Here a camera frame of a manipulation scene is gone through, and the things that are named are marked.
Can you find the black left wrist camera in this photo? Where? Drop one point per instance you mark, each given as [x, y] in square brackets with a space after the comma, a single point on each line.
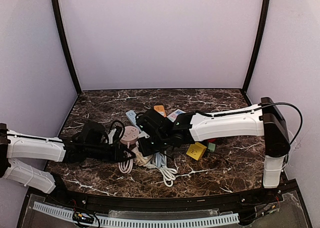
[92, 133]

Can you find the long white power strip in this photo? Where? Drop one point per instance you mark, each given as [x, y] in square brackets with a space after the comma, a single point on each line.
[172, 116]

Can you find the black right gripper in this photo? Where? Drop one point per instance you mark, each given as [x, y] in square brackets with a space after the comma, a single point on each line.
[144, 145]

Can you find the light green plug adapter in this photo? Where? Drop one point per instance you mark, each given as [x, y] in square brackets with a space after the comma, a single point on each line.
[211, 147]

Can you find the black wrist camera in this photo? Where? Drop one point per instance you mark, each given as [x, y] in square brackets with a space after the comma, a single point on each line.
[150, 121]
[92, 133]

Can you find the orange plug adapter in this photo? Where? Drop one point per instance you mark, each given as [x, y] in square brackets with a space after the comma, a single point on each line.
[160, 109]

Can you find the yellow cube socket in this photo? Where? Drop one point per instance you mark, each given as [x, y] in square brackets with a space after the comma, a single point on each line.
[196, 150]

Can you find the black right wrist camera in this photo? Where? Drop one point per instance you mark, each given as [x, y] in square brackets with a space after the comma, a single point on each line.
[150, 121]

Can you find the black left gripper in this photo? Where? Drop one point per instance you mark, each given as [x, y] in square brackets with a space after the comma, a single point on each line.
[117, 154]

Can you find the beige cube socket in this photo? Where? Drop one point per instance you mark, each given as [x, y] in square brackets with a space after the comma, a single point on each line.
[139, 159]

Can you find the white slotted cable duct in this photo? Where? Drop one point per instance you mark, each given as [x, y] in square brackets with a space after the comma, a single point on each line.
[138, 219]

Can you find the black front rail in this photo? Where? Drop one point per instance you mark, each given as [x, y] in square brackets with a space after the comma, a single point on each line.
[243, 201]

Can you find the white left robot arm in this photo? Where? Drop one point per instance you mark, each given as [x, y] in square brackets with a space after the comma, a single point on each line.
[14, 146]

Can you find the pink round socket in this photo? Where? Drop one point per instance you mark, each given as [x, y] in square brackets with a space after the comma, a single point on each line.
[130, 135]

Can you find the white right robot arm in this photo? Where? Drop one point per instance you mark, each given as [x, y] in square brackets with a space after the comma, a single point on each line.
[262, 119]

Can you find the small blue-white power strip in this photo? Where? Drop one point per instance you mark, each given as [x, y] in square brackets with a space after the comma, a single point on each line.
[131, 116]

